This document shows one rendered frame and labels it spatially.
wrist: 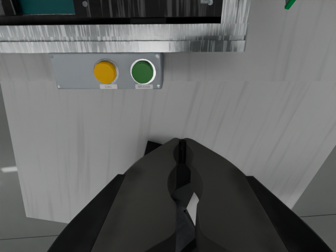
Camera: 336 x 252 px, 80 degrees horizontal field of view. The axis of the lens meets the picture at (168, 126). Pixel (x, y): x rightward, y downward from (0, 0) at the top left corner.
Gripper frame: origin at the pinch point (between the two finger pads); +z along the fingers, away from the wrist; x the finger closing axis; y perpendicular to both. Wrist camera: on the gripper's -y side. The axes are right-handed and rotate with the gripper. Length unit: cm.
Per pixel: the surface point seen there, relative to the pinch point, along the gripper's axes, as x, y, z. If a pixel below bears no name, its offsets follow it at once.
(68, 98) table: -27.6, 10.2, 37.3
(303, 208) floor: 119, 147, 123
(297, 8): 24.4, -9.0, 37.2
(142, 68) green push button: -6.4, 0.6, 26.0
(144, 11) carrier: -5.5, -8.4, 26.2
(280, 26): 21.9, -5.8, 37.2
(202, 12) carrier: 3.9, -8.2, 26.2
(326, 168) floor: 124, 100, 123
